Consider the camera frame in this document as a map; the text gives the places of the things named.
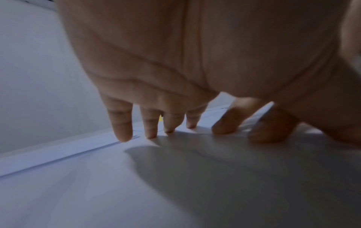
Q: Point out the person's left hand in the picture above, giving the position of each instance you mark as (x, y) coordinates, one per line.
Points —
(197, 49)

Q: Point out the person's right hand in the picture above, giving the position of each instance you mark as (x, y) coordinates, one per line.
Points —
(256, 120)

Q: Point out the yellow glue stick cap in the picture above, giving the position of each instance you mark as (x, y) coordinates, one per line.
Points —
(161, 118)

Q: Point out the single white paper sheet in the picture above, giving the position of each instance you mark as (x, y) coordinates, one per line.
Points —
(169, 187)

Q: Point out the white paper stack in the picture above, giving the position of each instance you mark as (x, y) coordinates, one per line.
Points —
(56, 151)

